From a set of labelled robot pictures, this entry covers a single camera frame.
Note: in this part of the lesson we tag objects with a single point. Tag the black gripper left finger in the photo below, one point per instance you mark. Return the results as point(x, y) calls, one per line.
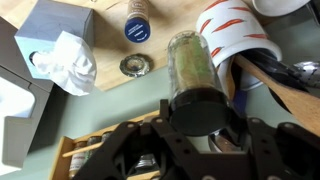
point(133, 153)

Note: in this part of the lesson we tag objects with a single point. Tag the herb spice jar black lid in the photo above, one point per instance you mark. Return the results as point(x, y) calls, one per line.
point(195, 83)

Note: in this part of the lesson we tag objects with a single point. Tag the glass spice jar black lid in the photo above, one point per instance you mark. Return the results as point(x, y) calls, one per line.
point(94, 145)
point(77, 161)

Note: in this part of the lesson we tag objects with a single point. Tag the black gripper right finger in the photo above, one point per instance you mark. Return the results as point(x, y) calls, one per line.
point(286, 153)

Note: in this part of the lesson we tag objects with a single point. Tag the white tissue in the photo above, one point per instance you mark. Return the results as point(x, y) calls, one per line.
point(71, 65)

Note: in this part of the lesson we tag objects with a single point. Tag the wooden spoon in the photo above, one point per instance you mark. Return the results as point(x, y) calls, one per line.
point(293, 100)

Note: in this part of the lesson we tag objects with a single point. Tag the paprika bottle blue lid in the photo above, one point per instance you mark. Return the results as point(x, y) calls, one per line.
point(137, 23)

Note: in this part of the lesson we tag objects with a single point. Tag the black kitchen utensil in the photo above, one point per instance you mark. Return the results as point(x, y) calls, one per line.
point(273, 66)

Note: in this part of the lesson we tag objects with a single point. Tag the grey blue tissue box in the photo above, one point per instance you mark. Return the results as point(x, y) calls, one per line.
point(50, 23)

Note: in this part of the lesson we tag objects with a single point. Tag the white chili print utensil crock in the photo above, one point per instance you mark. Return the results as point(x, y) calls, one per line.
point(233, 30)

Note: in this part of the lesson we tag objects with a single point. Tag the metal spoon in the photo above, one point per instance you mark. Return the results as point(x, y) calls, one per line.
point(223, 143)
point(308, 73)

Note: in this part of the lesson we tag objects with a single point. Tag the wooden wall spice rack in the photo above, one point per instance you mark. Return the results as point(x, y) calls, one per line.
point(61, 156)

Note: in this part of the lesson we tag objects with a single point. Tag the metal jar lid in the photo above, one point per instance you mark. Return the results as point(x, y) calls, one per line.
point(136, 65)

